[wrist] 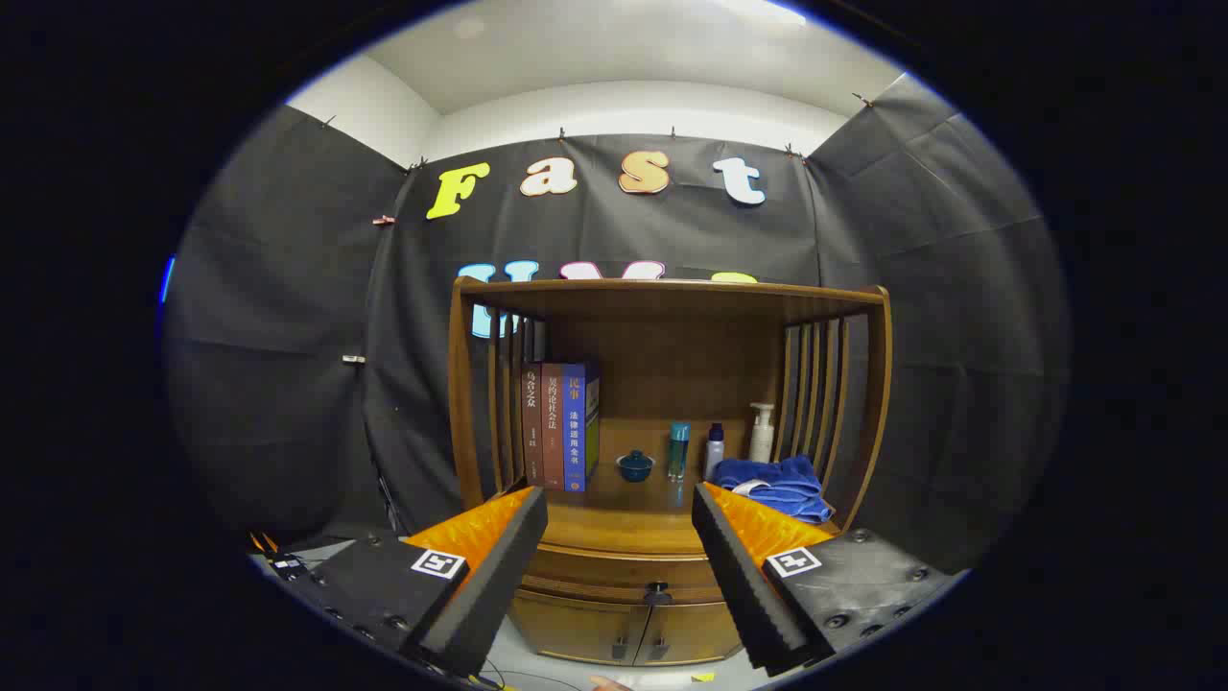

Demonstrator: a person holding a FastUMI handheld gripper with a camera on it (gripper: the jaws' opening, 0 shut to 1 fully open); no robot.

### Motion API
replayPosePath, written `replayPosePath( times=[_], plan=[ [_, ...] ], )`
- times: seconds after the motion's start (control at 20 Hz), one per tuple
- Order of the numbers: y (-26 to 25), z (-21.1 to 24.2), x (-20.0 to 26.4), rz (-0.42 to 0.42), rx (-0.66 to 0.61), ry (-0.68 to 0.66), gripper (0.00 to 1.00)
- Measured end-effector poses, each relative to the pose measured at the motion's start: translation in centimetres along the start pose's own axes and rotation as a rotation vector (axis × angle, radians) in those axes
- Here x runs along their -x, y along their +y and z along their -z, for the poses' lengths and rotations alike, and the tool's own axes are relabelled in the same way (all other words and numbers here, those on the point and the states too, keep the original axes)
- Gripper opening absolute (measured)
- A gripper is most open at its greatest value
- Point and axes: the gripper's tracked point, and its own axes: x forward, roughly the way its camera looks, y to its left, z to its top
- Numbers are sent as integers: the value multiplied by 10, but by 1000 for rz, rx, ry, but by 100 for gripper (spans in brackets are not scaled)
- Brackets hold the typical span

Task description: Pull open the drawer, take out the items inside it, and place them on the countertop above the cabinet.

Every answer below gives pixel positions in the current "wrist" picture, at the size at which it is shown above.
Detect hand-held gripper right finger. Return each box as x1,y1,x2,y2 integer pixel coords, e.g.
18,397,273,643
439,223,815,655
691,482,960,678

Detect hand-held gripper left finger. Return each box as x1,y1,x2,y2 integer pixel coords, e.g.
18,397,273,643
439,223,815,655
273,487,550,680

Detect wooden drawer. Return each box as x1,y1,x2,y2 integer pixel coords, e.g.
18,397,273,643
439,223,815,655
523,543,732,608

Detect wooden cabinet door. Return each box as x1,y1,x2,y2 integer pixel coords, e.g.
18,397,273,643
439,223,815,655
633,600,747,666
508,587,651,666

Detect wooden countertop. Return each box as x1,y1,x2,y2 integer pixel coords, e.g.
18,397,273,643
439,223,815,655
468,461,847,558

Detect wooden cabinet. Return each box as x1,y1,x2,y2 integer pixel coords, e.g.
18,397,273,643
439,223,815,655
448,276,893,668

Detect blue towel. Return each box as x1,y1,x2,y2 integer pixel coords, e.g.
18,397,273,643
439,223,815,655
712,455,836,525

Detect white pump bottle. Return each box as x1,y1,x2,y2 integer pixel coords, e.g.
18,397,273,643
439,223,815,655
748,402,776,464

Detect dark brown book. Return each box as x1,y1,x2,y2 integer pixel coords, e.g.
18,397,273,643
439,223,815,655
521,363,546,488

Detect reddish brown book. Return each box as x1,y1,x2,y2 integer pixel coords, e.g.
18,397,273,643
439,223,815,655
541,362,567,491

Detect black backdrop cloth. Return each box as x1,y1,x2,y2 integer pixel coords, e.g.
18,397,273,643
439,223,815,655
163,75,1071,577

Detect thin floor cables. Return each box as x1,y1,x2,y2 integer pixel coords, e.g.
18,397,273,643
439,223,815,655
475,657,577,691

